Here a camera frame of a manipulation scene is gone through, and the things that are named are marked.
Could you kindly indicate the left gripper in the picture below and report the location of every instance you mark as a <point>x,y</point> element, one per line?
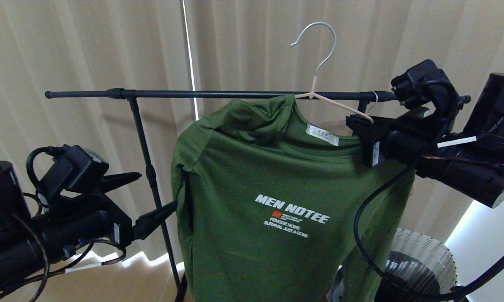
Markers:
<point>75,235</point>

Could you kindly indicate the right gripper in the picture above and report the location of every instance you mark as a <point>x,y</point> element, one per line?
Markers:
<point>403,142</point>

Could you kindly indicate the pink clothes hanger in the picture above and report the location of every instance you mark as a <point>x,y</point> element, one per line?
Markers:
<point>372,107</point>
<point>325,58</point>

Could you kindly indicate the green printed shirt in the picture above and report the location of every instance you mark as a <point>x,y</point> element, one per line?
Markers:
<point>256,167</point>

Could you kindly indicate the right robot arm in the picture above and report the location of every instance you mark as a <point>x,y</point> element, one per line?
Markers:
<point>487,126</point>

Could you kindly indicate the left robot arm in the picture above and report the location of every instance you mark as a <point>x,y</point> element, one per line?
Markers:
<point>2,197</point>

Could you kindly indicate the white laundry basket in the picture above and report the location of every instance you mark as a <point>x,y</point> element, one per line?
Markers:
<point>424,251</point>

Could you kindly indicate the black clothes rack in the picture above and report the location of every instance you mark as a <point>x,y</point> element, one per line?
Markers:
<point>172,94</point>

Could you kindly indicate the beige curtain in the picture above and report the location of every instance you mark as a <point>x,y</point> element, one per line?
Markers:
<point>88,50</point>

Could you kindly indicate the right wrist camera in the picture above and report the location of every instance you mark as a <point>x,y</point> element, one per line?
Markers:
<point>419,82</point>

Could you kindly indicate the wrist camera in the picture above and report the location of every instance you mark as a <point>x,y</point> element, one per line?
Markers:
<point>79,167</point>
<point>419,82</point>

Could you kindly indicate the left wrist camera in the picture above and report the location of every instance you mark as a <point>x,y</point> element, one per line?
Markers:
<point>79,167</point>

